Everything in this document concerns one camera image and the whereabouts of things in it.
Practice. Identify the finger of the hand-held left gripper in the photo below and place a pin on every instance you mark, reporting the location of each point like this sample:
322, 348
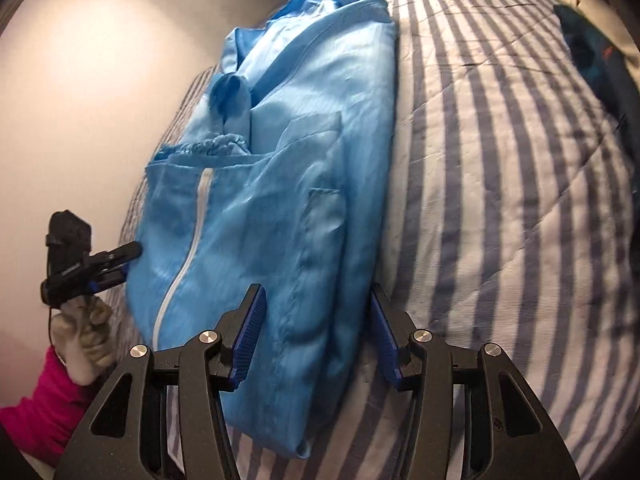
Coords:
122, 252
107, 278

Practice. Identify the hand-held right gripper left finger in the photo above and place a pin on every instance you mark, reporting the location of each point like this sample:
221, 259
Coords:
247, 340

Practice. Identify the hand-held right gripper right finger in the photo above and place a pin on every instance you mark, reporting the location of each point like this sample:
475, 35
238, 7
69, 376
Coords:
386, 340

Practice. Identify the light blue zip work coat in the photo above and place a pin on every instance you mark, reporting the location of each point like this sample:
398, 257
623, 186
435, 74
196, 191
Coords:
280, 210

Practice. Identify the person's left hand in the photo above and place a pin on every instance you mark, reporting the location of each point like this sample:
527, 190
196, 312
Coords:
80, 350

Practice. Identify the blue white striped blanket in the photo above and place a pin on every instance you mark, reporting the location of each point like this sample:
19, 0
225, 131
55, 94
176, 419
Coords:
500, 210

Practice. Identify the dark blue cloth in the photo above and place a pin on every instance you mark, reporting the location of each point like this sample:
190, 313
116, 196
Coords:
590, 55

